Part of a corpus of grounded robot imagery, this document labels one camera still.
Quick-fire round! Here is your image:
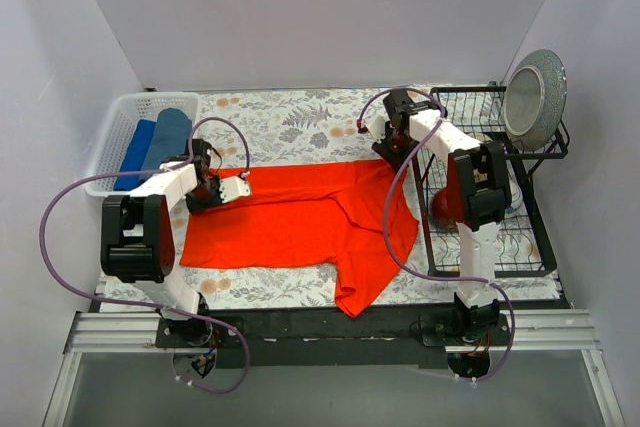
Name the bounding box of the orange t shirt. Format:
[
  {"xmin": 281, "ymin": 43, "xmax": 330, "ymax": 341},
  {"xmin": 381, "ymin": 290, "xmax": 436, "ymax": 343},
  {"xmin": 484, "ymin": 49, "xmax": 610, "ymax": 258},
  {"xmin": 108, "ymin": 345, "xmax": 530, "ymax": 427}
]
[{"xmin": 180, "ymin": 160, "xmax": 419, "ymax": 318}]

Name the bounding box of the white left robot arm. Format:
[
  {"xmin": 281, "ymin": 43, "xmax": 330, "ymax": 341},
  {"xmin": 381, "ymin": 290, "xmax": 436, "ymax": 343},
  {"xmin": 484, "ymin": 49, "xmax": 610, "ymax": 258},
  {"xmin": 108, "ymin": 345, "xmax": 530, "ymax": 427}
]
[{"xmin": 100, "ymin": 139, "xmax": 222, "ymax": 347}]

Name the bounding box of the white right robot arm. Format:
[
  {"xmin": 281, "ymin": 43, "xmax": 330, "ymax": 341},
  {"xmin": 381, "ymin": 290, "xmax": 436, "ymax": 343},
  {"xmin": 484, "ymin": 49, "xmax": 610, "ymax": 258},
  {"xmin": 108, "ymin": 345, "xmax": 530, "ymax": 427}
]
[{"xmin": 357, "ymin": 87, "xmax": 511, "ymax": 345}]

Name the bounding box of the grey blue rolled shirt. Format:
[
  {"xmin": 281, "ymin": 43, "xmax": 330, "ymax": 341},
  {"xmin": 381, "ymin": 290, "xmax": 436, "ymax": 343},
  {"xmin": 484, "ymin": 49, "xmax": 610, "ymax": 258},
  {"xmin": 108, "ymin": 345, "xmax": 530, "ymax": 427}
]
[{"xmin": 141, "ymin": 108, "xmax": 192, "ymax": 170}]

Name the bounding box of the red bowl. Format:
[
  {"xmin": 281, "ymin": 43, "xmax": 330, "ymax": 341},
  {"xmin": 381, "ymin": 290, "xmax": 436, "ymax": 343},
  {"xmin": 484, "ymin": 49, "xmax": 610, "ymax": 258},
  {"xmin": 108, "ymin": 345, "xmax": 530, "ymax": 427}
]
[{"xmin": 431, "ymin": 186, "xmax": 464, "ymax": 229}]

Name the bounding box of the royal blue rolled shirt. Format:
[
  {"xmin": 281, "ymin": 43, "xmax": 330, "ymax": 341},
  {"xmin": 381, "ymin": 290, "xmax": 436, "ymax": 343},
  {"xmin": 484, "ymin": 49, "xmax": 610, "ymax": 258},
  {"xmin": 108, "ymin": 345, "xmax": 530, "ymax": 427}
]
[{"xmin": 113, "ymin": 119, "xmax": 156, "ymax": 191}]

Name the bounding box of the floral patterned table cloth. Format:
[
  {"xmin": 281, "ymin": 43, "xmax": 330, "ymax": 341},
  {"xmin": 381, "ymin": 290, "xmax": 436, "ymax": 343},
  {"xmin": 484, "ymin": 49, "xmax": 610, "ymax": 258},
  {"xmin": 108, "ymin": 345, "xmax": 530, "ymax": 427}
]
[{"xmin": 99, "ymin": 85, "xmax": 561, "ymax": 309}]

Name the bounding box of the white plastic basket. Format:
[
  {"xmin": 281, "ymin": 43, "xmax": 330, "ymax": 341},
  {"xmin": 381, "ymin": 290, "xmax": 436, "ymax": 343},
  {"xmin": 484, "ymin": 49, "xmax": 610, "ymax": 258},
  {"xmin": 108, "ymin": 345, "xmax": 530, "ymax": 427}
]
[{"xmin": 87, "ymin": 92, "xmax": 203, "ymax": 176}]

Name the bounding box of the white blue patterned bowl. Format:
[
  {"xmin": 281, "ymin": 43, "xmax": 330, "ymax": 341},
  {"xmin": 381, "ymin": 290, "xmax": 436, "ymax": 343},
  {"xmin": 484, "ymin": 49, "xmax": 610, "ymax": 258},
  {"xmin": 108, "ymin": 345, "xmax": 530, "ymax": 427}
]
[{"xmin": 505, "ymin": 177, "xmax": 523, "ymax": 216}]

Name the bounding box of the grey patterned plate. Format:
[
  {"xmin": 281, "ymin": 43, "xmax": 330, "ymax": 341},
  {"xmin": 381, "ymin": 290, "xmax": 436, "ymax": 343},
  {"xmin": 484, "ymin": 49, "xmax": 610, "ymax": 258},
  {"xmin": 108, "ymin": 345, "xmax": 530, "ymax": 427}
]
[{"xmin": 501, "ymin": 49, "xmax": 567, "ymax": 152}]

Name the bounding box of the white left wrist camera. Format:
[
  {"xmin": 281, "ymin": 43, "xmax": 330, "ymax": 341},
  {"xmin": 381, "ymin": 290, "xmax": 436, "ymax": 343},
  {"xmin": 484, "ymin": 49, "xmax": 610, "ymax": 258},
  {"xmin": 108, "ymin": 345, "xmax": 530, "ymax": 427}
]
[{"xmin": 219, "ymin": 175, "xmax": 252, "ymax": 204}]

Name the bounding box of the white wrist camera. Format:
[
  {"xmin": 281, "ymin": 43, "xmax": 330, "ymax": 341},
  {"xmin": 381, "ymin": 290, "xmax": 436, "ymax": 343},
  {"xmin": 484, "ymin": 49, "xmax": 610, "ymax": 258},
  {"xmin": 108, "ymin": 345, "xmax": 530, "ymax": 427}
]
[
  {"xmin": 356, "ymin": 115, "xmax": 388, "ymax": 143},
  {"xmin": 219, "ymin": 175, "xmax": 252, "ymax": 204}
]

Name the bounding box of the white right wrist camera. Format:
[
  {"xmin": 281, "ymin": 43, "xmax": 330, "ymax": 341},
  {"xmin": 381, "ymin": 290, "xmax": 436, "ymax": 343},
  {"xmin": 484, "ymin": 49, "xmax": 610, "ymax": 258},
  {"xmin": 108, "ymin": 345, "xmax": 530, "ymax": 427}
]
[{"xmin": 356, "ymin": 115, "xmax": 388, "ymax": 143}]

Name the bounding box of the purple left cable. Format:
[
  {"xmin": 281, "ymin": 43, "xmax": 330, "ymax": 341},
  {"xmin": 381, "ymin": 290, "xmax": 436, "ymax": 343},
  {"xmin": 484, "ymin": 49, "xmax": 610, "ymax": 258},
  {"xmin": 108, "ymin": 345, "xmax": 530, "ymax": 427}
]
[{"xmin": 38, "ymin": 116, "xmax": 251, "ymax": 394}]

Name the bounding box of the black wire dish rack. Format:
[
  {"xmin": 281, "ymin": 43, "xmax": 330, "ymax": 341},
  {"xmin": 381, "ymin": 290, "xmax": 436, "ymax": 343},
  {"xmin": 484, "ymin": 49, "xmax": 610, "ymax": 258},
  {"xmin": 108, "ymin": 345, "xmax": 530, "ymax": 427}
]
[{"xmin": 412, "ymin": 82, "xmax": 570, "ymax": 278}]

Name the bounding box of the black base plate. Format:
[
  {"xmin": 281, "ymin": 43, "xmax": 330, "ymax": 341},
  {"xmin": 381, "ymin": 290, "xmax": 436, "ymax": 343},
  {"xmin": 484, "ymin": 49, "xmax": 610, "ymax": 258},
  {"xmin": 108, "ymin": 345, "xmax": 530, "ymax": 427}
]
[{"xmin": 154, "ymin": 304, "xmax": 514, "ymax": 368}]

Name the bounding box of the aluminium frame rail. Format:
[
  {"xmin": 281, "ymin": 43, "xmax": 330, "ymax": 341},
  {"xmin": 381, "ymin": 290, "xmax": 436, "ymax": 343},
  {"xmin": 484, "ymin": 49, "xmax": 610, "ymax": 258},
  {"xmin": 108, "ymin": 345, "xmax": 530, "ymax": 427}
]
[{"xmin": 43, "ymin": 309, "xmax": 624, "ymax": 426}]

